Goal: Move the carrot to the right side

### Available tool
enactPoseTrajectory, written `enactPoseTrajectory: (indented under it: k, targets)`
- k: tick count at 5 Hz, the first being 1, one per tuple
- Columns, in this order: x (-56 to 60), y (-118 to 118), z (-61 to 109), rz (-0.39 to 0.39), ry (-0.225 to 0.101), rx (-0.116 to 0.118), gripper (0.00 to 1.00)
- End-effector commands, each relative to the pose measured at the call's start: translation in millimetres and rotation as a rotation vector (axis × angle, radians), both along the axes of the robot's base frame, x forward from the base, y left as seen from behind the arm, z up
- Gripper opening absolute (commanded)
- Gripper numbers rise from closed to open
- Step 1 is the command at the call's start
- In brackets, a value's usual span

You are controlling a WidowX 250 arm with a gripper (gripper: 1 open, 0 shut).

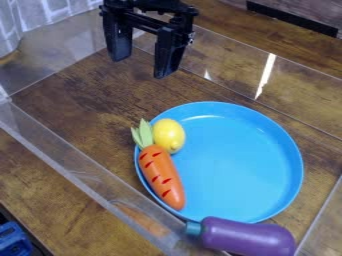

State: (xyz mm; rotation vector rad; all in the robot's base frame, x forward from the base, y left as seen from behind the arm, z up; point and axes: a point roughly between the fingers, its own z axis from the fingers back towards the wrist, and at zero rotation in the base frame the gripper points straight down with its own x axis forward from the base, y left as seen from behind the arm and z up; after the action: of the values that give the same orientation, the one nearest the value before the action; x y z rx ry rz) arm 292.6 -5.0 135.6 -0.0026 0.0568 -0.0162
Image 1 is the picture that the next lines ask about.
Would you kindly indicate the yellow toy lemon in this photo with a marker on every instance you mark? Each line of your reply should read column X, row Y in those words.
column 168, row 135

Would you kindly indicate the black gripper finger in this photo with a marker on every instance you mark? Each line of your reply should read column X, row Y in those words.
column 170, row 47
column 117, row 34

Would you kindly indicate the orange toy carrot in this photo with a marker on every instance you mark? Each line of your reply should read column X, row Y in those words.
column 157, row 168

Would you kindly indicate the blue plastic crate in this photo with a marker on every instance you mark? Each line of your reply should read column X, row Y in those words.
column 15, row 243

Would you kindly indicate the white grid curtain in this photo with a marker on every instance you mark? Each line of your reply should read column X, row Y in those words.
column 24, row 15

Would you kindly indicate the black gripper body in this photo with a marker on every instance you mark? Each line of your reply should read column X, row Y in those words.
column 149, row 14

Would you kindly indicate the blue plastic plate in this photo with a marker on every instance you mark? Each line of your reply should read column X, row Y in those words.
column 239, row 165

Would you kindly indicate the purple toy eggplant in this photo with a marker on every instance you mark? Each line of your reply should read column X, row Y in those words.
column 242, row 238

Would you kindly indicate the dark baseboard strip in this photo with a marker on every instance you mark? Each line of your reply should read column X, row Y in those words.
column 292, row 19

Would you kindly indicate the clear acrylic enclosure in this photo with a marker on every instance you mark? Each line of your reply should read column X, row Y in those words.
column 69, row 103

